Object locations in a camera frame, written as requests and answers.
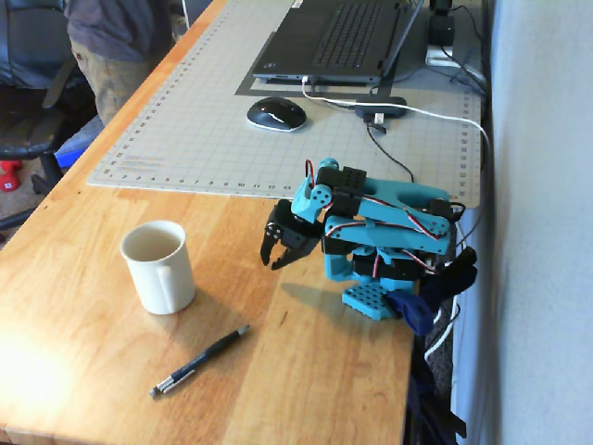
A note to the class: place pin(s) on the person in gray shirt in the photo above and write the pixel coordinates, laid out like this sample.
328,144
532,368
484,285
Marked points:
116,37

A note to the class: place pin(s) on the dark blue table clamp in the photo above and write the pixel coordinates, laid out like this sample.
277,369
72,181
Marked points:
412,310

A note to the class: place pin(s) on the dark blue pen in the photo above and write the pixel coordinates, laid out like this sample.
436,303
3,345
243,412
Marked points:
204,358

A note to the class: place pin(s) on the dark gray laptop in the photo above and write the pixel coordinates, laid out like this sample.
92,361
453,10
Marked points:
324,37

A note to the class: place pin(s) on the black device on silver base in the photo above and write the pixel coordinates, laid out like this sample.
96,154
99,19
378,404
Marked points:
440,28

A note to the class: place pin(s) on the white ceramic mug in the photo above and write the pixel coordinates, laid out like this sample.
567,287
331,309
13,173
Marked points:
139,278

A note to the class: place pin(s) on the gray gridded cutting mat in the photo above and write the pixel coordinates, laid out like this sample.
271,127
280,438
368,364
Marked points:
194,139

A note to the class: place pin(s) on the light blue box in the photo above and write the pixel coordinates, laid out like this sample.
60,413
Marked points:
76,146

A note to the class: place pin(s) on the black usb hub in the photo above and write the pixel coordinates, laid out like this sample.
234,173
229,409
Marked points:
389,101

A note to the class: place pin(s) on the black office chair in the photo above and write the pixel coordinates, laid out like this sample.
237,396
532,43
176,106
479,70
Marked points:
23,125

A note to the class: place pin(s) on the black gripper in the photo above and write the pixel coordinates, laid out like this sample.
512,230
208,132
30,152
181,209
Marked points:
288,232

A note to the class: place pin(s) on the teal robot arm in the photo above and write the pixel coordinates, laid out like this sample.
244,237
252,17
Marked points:
394,227

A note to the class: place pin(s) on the black computer mouse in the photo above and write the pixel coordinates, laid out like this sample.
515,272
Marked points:
275,113

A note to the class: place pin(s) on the red dumbbell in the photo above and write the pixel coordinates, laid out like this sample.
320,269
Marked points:
9,178

